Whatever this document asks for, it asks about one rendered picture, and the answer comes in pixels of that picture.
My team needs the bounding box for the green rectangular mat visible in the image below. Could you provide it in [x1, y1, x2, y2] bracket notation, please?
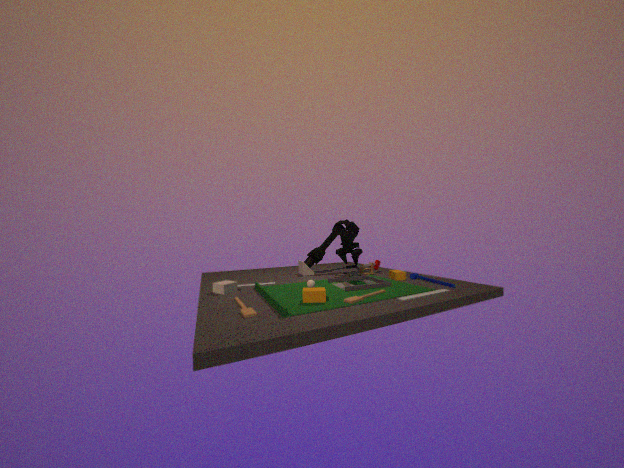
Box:
[254, 275, 436, 318]

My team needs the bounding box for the blue putter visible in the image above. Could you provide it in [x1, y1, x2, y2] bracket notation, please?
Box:
[410, 273, 456, 288]

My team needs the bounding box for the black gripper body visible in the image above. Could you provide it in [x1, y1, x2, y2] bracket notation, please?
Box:
[336, 241, 363, 256]

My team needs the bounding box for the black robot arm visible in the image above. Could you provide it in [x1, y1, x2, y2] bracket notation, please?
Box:
[304, 219, 360, 268]

